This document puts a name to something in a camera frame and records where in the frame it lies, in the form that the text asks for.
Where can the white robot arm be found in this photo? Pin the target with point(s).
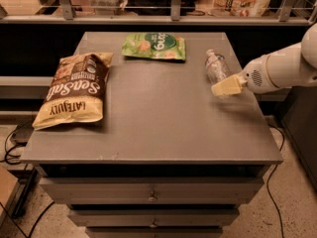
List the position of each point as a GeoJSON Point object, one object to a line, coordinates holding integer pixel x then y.
{"type": "Point", "coordinates": [295, 65]}

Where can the top drawer knob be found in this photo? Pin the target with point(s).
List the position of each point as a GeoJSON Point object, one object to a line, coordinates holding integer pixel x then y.
{"type": "Point", "coordinates": [152, 197]}

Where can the clear plastic water bottle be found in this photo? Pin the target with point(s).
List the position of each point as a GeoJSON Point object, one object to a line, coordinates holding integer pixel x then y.
{"type": "Point", "coordinates": [216, 67]}

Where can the brown Sea Salt chip bag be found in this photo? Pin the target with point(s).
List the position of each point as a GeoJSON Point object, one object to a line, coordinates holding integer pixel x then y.
{"type": "Point", "coordinates": [76, 94]}

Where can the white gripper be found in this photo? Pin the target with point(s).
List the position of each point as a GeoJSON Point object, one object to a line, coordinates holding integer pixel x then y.
{"type": "Point", "coordinates": [255, 76]}

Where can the drawer knob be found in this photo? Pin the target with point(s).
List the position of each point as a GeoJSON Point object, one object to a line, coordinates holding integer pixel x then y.
{"type": "Point", "coordinates": [153, 224]}
{"type": "Point", "coordinates": [152, 197]}

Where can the black bag behind glass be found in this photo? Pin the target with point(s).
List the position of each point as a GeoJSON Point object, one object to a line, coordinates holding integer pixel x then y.
{"type": "Point", "coordinates": [158, 7]}

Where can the metal glass railing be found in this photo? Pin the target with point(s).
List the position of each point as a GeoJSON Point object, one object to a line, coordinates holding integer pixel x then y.
{"type": "Point", "coordinates": [278, 12]}

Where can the green snack bag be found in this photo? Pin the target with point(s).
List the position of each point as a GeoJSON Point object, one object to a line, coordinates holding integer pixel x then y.
{"type": "Point", "coordinates": [154, 46]}

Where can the grey drawer cabinet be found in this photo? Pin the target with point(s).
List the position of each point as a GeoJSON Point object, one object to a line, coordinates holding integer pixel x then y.
{"type": "Point", "coordinates": [163, 131]}

